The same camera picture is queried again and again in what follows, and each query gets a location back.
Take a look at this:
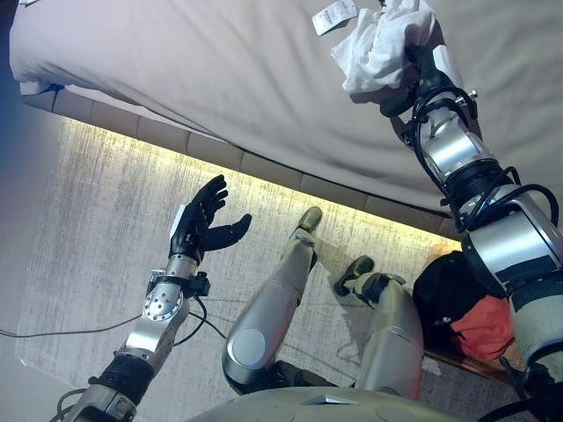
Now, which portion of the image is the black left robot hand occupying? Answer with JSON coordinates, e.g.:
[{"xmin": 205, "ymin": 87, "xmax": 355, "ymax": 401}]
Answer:
[{"xmin": 168, "ymin": 174, "xmax": 253, "ymax": 265}]

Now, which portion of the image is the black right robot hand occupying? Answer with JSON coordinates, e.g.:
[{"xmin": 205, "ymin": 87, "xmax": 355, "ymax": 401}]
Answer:
[{"xmin": 406, "ymin": 42, "xmax": 465, "ymax": 96}]

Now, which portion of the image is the white garment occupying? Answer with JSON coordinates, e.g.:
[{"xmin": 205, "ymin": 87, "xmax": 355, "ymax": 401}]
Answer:
[{"xmin": 330, "ymin": 0, "xmax": 437, "ymax": 96}]

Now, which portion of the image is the white paper garment tag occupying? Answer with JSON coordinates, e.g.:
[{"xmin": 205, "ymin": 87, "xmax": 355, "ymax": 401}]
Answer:
[{"xmin": 311, "ymin": 0, "xmax": 359, "ymax": 36}]

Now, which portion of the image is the black garment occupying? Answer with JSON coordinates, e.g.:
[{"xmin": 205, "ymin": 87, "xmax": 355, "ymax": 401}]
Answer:
[{"xmin": 412, "ymin": 250, "xmax": 514, "ymax": 349}]

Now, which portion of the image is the orange garment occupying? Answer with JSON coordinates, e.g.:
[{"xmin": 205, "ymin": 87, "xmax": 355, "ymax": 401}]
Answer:
[{"xmin": 450, "ymin": 295, "xmax": 516, "ymax": 362}]

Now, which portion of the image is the large beige bed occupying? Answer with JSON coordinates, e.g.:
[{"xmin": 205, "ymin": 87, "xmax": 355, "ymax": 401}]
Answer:
[{"xmin": 8, "ymin": 0, "xmax": 563, "ymax": 242}]

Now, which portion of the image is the silver left robot leg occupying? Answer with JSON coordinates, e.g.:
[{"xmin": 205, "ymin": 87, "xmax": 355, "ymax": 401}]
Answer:
[{"xmin": 221, "ymin": 206, "xmax": 325, "ymax": 393}]

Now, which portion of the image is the silver robot leg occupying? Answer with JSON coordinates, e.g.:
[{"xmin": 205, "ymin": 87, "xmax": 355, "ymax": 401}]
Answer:
[
  {"xmin": 221, "ymin": 206, "xmax": 325, "ymax": 393},
  {"xmin": 333, "ymin": 254, "xmax": 426, "ymax": 402}
]

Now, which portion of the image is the silver right robot leg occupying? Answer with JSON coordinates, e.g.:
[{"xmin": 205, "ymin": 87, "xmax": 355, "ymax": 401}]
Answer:
[{"xmin": 333, "ymin": 254, "xmax": 426, "ymax": 402}]

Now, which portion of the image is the grey robot torso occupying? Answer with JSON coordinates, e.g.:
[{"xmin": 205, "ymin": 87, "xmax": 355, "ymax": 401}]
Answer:
[{"xmin": 188, "ymin": 385, "xmax": 501, "ymax": 422}]

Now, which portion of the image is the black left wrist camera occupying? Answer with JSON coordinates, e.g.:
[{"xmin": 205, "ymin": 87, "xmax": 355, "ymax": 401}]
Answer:
[{"xmin": 188, "ymin": 271, "xmax": 212, "ymax": 297}]

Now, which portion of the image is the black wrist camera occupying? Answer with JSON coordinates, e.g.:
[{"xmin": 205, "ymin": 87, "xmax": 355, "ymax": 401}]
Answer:
[
  {"xmin": 188, "ymin": 271, "xmax": 212, "ymax": 297},
  {"xmin": 380, "ymin": 95, "xmax": 415, "ymax": 119}
]

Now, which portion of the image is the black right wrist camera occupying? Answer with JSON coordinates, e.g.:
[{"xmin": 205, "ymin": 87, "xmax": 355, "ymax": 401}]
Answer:
[{"xmin": 380, "ymin": 95, "xmax": 415, "ymax": 119}]

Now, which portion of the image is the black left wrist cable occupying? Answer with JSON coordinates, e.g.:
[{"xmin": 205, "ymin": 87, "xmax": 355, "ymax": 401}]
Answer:
[{"xmin": 173, "ymin": 294, "xmax": 230, "ymax": 349}]

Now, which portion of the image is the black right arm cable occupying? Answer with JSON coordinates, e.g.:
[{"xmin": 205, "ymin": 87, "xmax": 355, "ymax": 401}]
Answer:
[{"xmin": 404, "ymin": 87, "xmax": 562, "ymax": 234}]

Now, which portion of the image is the thin black floor cable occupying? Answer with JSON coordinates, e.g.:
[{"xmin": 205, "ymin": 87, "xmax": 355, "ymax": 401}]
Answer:
[{"xmin": 0, "ymin": 311, "xmax": 147, "ymax": 339}]

